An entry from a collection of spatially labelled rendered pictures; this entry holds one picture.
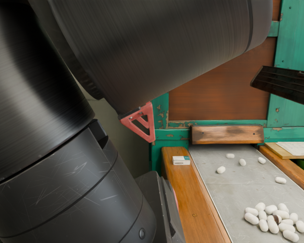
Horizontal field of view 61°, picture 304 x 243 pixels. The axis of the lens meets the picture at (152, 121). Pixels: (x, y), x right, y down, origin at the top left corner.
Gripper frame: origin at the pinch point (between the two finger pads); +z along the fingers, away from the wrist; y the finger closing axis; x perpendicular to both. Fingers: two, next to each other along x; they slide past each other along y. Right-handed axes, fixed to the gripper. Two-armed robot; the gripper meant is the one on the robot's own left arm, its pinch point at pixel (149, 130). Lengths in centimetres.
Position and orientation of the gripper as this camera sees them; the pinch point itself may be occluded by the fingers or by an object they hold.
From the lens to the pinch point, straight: 56.1
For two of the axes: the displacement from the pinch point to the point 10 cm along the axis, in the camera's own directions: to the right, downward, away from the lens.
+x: -8.9, 4.5, 0.8
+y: -0.6, -2.7, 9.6
